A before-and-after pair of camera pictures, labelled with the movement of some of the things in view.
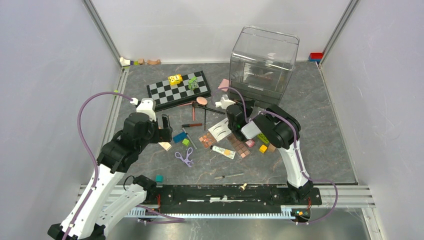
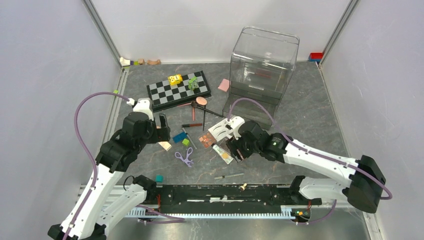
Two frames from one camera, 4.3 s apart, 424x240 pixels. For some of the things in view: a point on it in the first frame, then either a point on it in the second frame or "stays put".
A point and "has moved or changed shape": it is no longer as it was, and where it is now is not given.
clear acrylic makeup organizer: x=261 y=64 stays put
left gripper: x=167 y=129 stays put
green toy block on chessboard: x=193 y=83 stays put
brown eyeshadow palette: x=240 y=148 has moved or changed shape
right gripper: x=249 y=104 → x=234 y=145
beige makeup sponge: x=160 y=124 stays put
